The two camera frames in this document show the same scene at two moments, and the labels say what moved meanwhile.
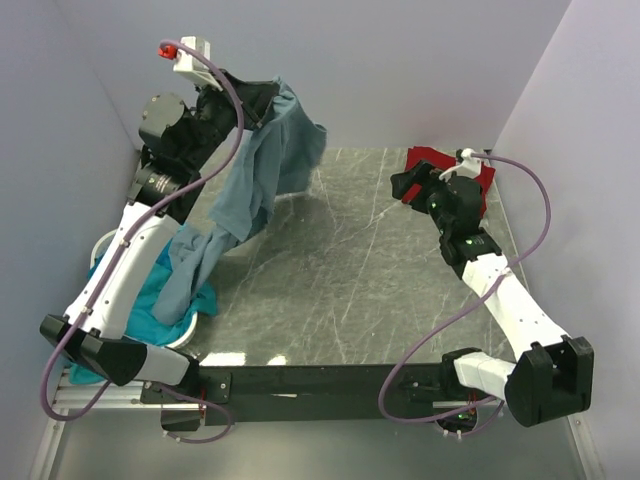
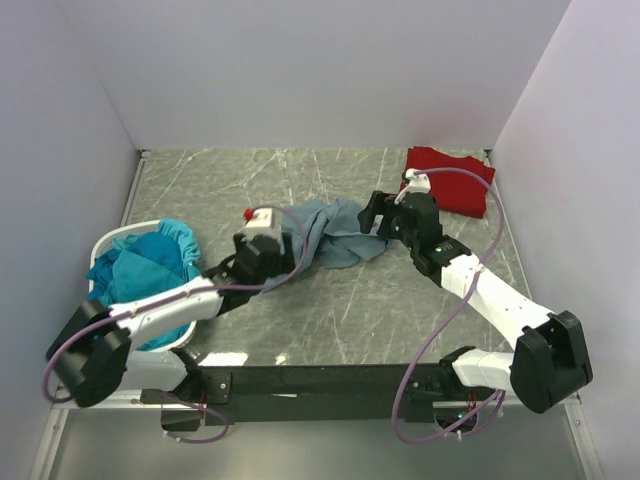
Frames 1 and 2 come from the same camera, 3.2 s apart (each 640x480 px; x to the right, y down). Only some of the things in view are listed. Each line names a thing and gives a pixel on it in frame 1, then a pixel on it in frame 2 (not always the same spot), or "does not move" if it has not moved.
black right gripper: (426, 185) → (385, 220)
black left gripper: (251, 103) → (284, 248)
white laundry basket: (103, 236) does not move
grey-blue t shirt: (280, 158) → (327, 234)
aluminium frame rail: (71, 397) does not move
